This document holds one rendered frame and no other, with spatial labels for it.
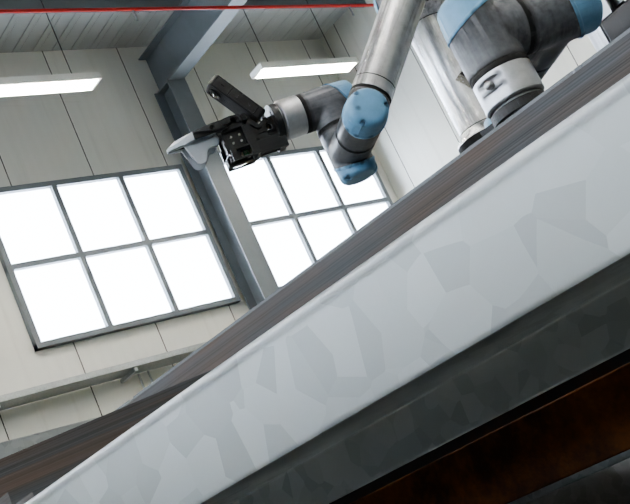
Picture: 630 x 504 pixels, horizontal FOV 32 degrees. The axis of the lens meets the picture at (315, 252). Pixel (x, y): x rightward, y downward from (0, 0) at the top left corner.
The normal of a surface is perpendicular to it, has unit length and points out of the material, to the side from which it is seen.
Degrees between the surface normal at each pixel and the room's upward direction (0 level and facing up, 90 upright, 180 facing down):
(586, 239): 90
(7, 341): 90
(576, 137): 90
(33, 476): 90
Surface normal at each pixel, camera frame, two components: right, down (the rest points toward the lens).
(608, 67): -0.67, 0.11
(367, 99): 0.16, -0.34
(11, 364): 0.54, -0.45
